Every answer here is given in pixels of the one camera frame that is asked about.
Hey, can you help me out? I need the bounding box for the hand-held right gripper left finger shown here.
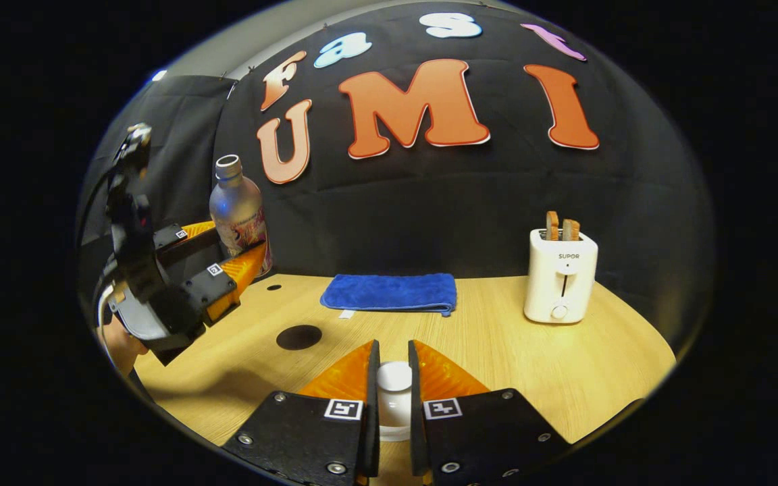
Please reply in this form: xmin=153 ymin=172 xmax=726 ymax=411
xmin=220 ymin=340 xmax=382 ymax=485

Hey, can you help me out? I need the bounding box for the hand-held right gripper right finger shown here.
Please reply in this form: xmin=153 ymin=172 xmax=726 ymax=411
xmin=407 ymin=340 xmax=572 ymax=485

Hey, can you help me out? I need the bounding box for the white teacup lid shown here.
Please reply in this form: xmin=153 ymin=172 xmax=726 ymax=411
xmin=375 ymin=361 xmax=415 ymax=443

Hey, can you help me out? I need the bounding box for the silver water bottle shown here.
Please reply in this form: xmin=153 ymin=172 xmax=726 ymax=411
xmin=209 ymin=155 xmax=273 ymax=277

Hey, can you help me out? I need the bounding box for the blue towel cloth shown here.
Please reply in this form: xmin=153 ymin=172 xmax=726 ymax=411
xmin=320 ymin=273 xmax=458 ymax=317

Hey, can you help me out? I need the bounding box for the white toaster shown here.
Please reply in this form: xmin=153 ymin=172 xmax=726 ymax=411
xmin=523 ymin=228 xmax=599 ymax=325

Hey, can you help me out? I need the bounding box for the black backdrop cloth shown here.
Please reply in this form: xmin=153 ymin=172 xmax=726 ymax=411
xmin=78 ymin=3 xmax=717 ymax=352

